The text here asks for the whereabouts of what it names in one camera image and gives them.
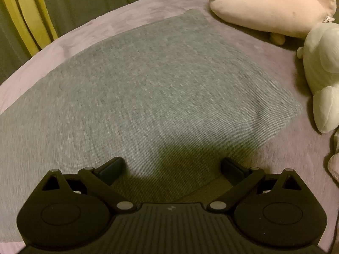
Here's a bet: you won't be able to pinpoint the small cream plush foot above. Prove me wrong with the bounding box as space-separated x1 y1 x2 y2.
270 31 286 46

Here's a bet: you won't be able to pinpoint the grey pants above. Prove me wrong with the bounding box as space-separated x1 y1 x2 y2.
0 8 304 244

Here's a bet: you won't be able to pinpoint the yellow curtain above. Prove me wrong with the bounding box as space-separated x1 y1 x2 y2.
1 0 59 51

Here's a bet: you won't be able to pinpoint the white plush toy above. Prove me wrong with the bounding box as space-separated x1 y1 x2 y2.
296 22 339 134

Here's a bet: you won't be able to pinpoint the pink plush pillow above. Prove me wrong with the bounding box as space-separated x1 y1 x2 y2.
197 0 337 40

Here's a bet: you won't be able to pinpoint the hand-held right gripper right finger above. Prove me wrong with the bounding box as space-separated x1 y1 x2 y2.
207 157 302 212

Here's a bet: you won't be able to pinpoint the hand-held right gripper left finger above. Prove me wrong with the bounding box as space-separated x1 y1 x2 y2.
40 157 134 212

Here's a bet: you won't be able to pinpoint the purple blanket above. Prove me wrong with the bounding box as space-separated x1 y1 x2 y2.
0 0 339 254

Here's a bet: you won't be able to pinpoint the cream plush toy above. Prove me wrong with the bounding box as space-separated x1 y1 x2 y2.
327 130 339 186

